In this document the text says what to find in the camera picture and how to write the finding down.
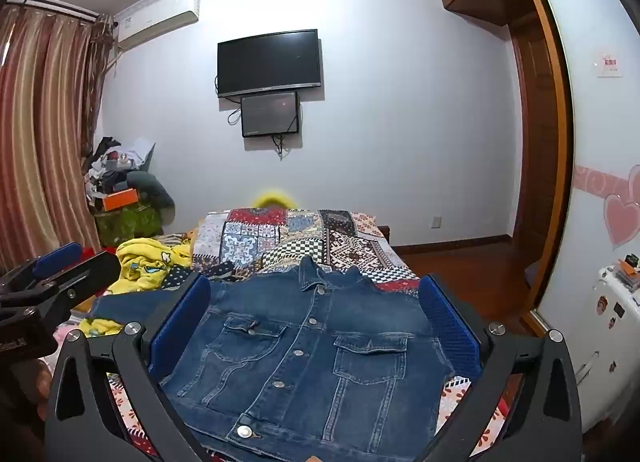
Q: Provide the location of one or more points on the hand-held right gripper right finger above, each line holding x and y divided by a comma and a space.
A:
450, 327

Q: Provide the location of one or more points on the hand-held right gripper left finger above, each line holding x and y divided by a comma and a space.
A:
180, 332

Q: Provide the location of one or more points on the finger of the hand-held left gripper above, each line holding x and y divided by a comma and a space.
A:
55, 258
85, 274

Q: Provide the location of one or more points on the blue denim jacket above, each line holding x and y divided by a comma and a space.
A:
310, 367

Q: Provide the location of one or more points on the yellow cartoon blanket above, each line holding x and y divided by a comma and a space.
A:
145, 262

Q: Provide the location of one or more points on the green patterned cloth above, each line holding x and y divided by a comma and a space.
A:
130, 227

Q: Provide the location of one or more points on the floral bed sheet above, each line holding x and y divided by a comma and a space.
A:
462, 394

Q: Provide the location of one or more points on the orange box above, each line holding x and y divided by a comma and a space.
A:
121, 198

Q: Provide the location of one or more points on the pile of clutter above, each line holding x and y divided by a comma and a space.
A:
112, 162

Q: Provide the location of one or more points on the dark green cushion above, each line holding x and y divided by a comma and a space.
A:
155, 187

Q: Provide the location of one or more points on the striped brown curtain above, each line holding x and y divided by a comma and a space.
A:
45, 142

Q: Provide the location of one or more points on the patchwork quilt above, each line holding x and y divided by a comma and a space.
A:
300, 237

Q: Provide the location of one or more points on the yellow plush toy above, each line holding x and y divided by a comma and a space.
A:
272, 198

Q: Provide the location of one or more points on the pink heart sticker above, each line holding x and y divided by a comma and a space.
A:
620, 217

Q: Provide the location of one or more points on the wooden door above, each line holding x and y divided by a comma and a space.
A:
537, 142

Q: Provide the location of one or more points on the white sliding wardrobe door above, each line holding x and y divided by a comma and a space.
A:
600, 142

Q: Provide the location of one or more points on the curtain rod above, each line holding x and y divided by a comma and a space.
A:
55, 5

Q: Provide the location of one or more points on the white air conditioner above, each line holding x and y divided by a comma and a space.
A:
155, 17

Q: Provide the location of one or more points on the wall outlet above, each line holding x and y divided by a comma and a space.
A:
436, 222

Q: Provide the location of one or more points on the wooden bed frame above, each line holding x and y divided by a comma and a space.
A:
383, 234

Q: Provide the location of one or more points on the small black wall monitor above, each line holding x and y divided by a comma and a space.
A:
270, 115

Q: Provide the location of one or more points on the black wall television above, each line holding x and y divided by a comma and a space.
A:
270, 62

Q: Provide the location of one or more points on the wall switch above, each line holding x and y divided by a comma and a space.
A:
609, 64

